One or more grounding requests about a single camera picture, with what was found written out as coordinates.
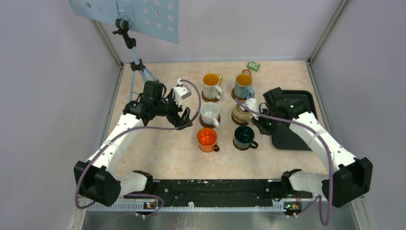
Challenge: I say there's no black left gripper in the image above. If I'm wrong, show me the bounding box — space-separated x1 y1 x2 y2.
154 91 192 129

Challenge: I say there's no dark teal glass cup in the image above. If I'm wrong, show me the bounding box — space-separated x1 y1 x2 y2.
233 126 259 150

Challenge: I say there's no brown ridged coaster front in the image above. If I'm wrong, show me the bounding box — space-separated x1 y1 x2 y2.
231 115 249 126

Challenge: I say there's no brown ridged coaster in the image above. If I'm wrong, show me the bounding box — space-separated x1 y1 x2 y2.
231 89 246 101
199 115 221 128
201 92 219 103
231 115 249 126

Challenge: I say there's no beige ceramic mug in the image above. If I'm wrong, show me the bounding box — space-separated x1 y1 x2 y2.
231 104 252 125

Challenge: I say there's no white ceramic mug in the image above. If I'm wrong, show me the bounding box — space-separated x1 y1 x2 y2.
201 102 220 127

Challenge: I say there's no orange glass cup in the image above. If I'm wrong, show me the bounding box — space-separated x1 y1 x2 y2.
197 128 220 152

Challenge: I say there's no patterned white mug yellow inside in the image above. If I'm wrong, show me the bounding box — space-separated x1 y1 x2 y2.
202 73 224 100

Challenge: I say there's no blue mug yellow inside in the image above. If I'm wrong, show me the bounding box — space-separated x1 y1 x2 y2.
234 73 255 100

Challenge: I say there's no dark walnut wood coaster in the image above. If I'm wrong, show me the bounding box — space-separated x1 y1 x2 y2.
233 141 250 151

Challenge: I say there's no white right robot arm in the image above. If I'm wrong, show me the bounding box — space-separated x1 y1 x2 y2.
244 87 373 207

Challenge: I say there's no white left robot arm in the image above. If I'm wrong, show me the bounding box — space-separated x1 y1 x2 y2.
74 79 196 209

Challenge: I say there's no black serving tray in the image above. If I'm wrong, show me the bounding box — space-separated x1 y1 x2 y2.
269 90 318 151

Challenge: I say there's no yellow owl toy block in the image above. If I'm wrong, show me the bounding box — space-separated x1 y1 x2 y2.
217 74 223 84

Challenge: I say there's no red owl toy block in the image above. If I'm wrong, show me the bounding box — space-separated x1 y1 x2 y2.
242 69 252 76

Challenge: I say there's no green owl toy block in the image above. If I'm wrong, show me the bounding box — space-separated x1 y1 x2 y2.
247 61 260 72

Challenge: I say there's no light blue perforated board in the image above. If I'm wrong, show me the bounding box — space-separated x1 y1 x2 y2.
69 0 179 44

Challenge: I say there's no light blue tripod stand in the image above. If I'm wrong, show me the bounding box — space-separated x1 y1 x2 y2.
113 19 158 101

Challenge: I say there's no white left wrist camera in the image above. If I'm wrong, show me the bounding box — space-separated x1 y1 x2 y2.
173 79 192 107

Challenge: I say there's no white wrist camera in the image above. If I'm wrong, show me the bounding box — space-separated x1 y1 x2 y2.
173 79 192 107
243 98 259 120

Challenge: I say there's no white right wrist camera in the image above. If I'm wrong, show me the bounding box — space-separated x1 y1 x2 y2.
243 98 259 120

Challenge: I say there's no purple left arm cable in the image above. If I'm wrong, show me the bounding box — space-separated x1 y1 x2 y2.
74 79 202 219

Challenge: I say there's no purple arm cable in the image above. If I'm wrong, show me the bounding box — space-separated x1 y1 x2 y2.
234 97 334 227
74 79 202 219

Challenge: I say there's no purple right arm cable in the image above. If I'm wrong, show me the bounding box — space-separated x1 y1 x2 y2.
234 97 334 227

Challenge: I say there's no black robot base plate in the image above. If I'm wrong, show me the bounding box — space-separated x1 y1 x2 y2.
141 179 313 207

